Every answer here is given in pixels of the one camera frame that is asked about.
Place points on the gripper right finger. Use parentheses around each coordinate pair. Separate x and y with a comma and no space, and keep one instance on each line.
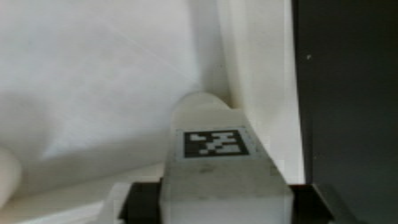
(312,212)

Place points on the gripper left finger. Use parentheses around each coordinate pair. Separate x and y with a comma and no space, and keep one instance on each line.
(141,206)

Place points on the white table leg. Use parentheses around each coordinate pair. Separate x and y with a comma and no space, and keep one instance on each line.
(223,184)

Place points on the white square table top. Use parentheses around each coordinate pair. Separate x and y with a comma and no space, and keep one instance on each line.
(104,59)

